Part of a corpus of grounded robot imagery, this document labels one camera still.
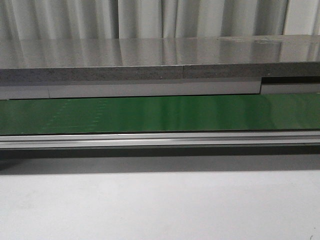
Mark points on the grey stone counter slab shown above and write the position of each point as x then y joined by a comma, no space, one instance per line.
90,68

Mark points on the green conveyor belt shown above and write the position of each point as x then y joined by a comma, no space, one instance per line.
244,112

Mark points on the white pleated curtain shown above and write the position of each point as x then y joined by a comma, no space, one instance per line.
127,19

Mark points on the aluminium conveyor frame rail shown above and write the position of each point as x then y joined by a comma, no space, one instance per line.
159,139

